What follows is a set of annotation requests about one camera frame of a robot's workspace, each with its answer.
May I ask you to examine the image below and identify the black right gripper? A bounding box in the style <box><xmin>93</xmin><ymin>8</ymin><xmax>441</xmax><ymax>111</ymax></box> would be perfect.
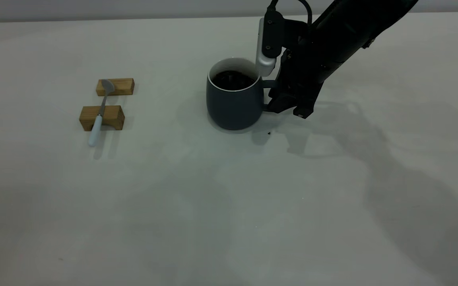
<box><xmin>267</xmin><ymin>18</ymin><xmax>327</xmax><ymax>119</ymax></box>

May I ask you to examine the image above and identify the dark blue coffee mug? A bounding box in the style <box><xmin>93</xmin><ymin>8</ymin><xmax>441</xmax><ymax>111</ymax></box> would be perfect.
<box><xmin>206</xmin><ymin>58</ymin><xmax>279</xmax><ymax>131</ymax></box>

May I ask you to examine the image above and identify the dark coffee liquid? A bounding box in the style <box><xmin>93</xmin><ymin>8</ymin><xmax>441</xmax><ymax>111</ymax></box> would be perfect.
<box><xmin>212</xmin><ymin>71</ymin><xmax>256</xmax><ymax>91</ymax></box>

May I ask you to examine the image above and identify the spoon with pale blue handle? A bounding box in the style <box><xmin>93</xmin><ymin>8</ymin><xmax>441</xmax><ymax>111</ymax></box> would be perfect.
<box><xmin>88</xmin><ymin>79</ymin><xmax>115</xmax><ymax>147</ymax></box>

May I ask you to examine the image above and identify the flat wooden block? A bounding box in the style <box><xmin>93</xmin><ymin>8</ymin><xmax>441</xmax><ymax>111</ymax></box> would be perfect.
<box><xmin>96</xmin><ymin>78</ymin><xmax>135</xmax><ymax>97</ymax></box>

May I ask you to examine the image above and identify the arched wooden block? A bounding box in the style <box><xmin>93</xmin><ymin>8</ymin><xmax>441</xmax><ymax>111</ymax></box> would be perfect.
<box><xmin>79</xmin><ymin>105</ymin><xmax>125</xmax><ymax>131</ymax></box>

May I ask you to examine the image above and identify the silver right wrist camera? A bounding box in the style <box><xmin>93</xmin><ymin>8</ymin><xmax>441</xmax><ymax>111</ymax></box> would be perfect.
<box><xmin>256</xmin><ymin>10</ymin><xmax>284</xmax><ymax>77</ymax></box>

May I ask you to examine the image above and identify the black right camera cable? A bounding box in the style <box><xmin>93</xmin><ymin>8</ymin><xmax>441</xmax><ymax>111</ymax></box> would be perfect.
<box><xmin>267</xmin><ymin>0</ymin><xmax>313</xmax><ymax>27</ymax></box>

